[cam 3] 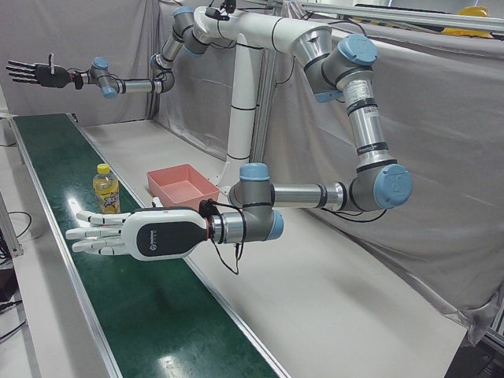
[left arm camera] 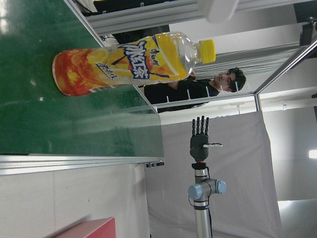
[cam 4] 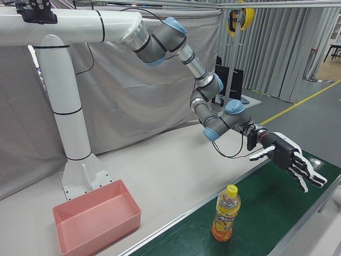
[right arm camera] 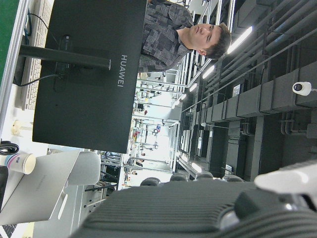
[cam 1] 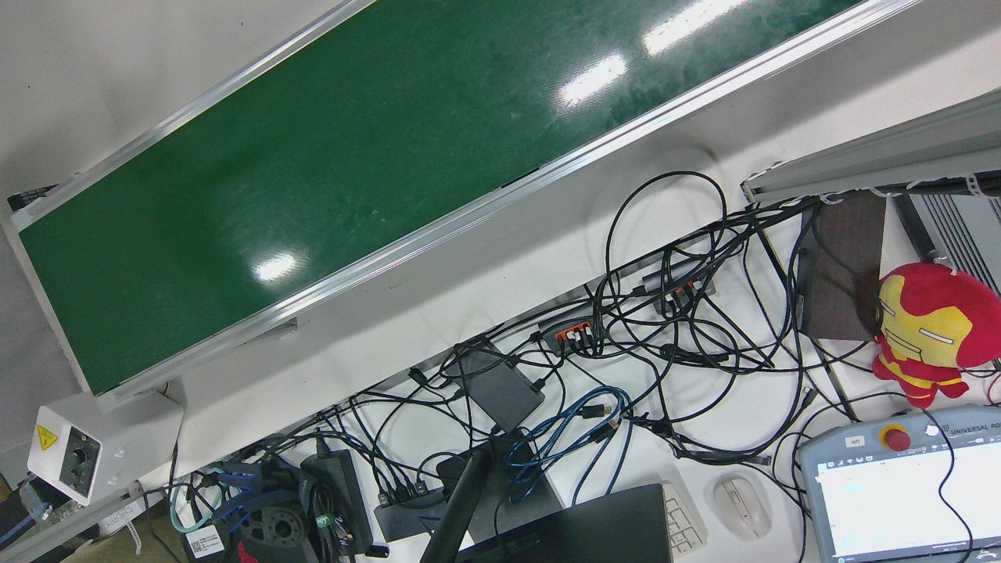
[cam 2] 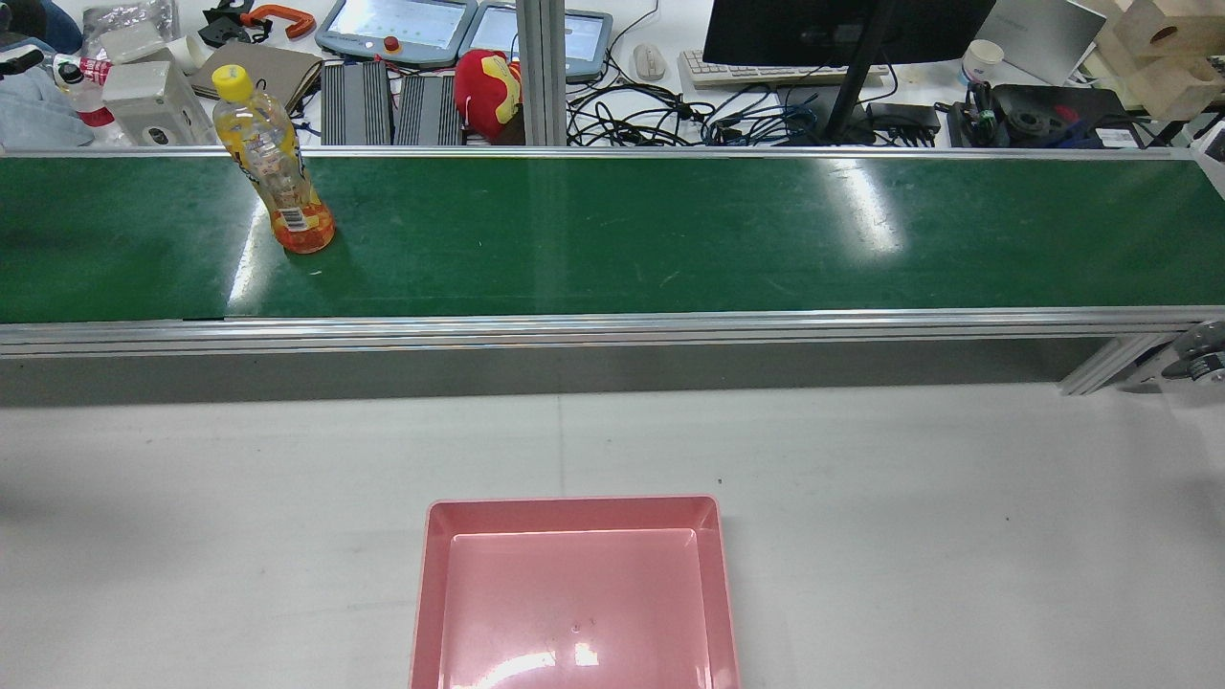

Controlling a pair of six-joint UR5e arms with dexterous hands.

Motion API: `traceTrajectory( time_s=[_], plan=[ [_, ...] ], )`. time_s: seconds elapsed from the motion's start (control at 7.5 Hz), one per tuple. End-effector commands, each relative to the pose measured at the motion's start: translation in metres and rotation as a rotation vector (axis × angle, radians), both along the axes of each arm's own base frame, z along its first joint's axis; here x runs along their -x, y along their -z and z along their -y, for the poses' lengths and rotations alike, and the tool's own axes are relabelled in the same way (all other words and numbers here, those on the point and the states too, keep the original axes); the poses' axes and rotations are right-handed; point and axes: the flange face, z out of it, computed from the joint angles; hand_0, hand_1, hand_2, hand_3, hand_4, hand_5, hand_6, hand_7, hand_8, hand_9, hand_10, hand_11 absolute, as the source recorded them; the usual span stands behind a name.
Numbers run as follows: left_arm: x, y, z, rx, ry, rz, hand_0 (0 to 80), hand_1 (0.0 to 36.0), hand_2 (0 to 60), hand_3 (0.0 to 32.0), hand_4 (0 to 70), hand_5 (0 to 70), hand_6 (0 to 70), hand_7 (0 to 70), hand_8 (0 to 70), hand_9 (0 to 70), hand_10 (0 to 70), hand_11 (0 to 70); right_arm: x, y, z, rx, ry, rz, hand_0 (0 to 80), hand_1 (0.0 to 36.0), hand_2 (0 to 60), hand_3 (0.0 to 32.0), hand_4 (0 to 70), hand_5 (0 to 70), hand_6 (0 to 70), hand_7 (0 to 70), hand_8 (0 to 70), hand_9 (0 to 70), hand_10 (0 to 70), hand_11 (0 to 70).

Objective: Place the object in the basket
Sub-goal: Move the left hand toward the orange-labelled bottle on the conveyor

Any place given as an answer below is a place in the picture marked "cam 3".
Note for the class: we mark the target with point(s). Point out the aluminium overhead beam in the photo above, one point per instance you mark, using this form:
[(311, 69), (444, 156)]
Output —
[(393, 15)]

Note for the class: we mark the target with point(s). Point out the aluminium table frame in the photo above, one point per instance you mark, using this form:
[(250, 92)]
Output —
[(492, 342)]

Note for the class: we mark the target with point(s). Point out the aluminium frame post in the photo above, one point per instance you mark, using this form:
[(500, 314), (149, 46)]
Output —
[(10, 232)]

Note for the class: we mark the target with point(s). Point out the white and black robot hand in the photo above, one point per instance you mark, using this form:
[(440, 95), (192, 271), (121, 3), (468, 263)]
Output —
[(157, 236)]

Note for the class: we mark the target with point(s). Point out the white robot torso stand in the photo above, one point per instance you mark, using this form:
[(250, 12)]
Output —
[(242, 118)]

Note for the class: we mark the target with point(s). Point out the yellow hard hat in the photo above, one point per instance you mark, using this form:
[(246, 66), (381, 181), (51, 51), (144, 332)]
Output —
[(468, 32), (474, 12)]

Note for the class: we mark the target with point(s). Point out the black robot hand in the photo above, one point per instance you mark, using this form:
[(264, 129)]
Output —
[(51, 76)]

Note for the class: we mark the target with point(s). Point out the black head camera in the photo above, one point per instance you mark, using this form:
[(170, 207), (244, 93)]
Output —
[(216, 13)]

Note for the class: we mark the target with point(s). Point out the green conveyor belt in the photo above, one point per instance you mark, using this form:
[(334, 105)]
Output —
[(138, 307)]

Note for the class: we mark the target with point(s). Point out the yellow drink bottle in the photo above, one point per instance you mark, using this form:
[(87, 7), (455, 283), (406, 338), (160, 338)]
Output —
[(106, 193)]

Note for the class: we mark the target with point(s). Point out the pink plastic basket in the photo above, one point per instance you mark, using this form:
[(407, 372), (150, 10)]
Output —
[(185, 189)]

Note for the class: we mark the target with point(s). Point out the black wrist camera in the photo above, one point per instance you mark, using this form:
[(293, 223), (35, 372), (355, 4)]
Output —
[(205, 206)]

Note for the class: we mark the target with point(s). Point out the black equipment box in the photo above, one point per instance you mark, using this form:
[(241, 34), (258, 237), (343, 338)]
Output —
[(4, 281)]

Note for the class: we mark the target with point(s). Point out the grey draped cloth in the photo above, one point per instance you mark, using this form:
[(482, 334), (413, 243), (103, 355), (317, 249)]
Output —
[(433, 118)]

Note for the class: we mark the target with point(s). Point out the grey backdrop curtain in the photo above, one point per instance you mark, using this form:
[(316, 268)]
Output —
[(78, 31)]

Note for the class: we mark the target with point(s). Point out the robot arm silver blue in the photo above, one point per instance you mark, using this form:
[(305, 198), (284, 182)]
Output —
[(138, 85), (368, 130)]

